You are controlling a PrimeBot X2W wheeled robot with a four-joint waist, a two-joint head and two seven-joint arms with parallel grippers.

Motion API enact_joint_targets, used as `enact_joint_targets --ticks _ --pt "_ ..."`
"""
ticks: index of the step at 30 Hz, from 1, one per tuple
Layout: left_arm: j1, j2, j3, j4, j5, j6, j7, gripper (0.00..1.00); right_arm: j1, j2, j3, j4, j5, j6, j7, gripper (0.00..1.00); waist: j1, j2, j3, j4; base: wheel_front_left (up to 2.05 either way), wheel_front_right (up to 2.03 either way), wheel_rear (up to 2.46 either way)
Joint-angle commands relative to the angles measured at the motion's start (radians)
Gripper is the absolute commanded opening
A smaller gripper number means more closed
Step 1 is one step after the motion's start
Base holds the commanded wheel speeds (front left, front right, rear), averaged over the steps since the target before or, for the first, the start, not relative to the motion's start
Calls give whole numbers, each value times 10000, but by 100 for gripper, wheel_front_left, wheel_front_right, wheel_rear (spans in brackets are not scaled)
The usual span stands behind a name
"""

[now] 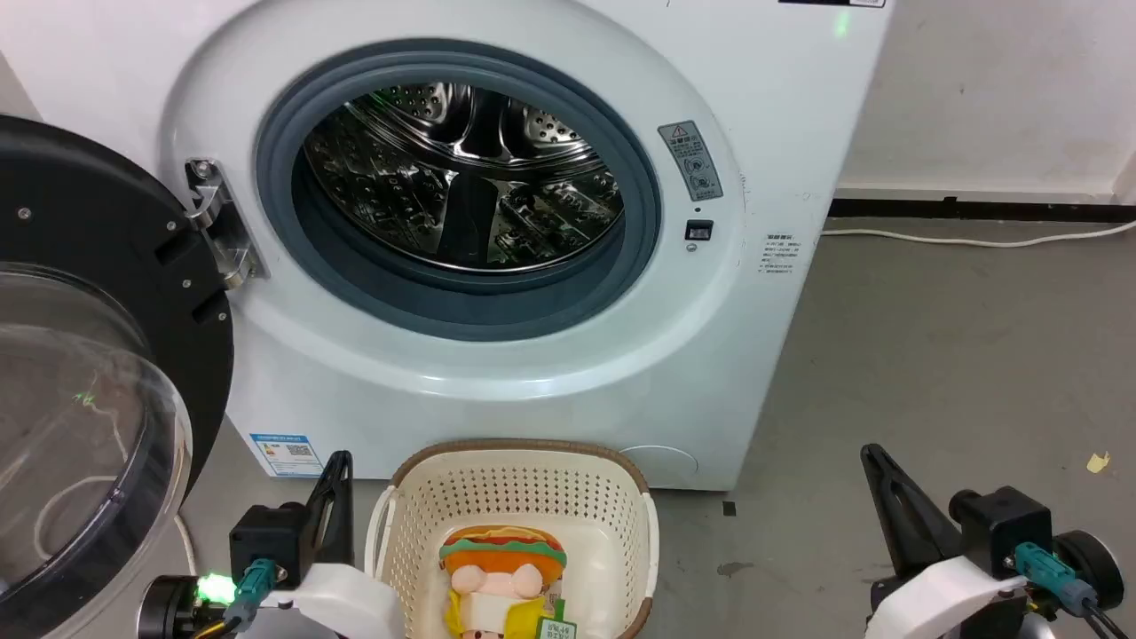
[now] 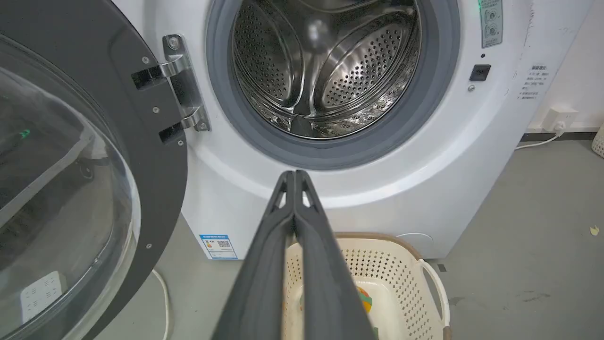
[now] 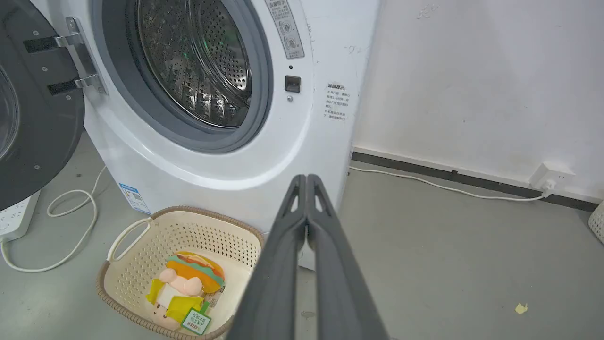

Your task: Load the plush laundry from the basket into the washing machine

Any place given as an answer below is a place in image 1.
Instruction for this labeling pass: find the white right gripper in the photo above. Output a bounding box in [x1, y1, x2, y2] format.
[860, 444, 1032, 639]

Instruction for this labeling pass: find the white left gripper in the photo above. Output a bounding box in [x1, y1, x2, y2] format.
[259, 450, 406, 639]

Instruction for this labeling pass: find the white front-load washing machine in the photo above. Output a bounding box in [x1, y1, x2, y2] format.
[0, 0, 895, 492]

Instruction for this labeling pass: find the blue energy label sticker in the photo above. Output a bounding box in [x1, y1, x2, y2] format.
[249, 433, 326, 478]

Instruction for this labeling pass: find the hamburger hat plush doll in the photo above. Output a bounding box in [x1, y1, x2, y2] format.
[438, 525, 569, 639]

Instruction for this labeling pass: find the cream perforated laundry basket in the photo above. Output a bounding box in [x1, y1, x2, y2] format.
[365, 439, 660, 639]

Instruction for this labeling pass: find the grey rubber door gasket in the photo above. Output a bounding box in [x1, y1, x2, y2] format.
[256, 39, 663, 343]

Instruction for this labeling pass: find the green tag with white label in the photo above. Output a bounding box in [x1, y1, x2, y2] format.
[535, 599, 578, 639]

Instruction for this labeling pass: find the round white filter cover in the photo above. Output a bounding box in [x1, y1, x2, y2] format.
[620, 445, 699, 488]

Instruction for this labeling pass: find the black baseboard strip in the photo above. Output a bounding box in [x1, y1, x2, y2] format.
[827, 197, 1136, 223]

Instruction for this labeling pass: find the metal door hinge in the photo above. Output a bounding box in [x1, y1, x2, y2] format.
[185, 158, 265, 290]

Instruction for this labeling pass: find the black washer door, clear dome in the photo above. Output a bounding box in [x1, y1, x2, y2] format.
[0, 115, 235, 639]

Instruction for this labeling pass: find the stainless steel washer drum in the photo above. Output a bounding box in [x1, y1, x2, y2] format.
[304, 83, 626, 273]

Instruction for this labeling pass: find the grey warning label sticker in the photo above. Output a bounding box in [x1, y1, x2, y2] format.
[658, 121, 723, 202]

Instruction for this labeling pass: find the teal plug left gripper cable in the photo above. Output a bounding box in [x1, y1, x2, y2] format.
[191, 557, 278, 639]

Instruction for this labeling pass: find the teal plug gripper cable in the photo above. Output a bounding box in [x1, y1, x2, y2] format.
[191, 557, 278, 639]
[1014, 542, 1136, 639]

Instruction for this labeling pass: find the thin white cable by door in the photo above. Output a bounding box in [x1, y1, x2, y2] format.
[174, 512, 200, 578]

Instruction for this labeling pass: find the teal plug right gripper cable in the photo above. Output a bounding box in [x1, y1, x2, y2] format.
[1014, 542, 1136, 639]

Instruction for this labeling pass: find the white floor cable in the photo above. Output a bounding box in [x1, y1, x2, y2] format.
[822, 219, 1136, 249]

